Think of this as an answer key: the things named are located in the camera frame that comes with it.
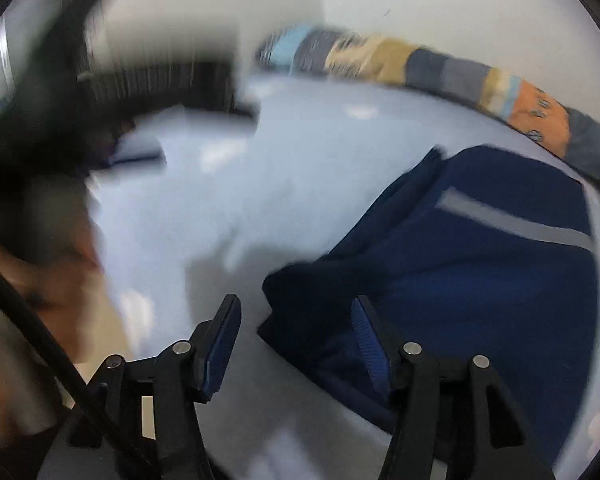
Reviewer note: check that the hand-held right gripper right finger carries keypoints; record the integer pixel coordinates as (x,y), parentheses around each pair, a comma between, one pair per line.
(367,345)

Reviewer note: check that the patchwork bolster pillow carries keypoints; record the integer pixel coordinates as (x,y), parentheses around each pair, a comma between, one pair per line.
(430,67)

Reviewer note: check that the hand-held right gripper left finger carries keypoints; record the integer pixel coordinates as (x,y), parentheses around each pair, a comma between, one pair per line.
(220,345)

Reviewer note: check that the person's left forearm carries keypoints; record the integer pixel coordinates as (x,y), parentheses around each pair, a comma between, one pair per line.
(40,290)

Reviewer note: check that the navy jacket with red collar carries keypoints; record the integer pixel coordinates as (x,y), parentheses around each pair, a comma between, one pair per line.
(480,285)

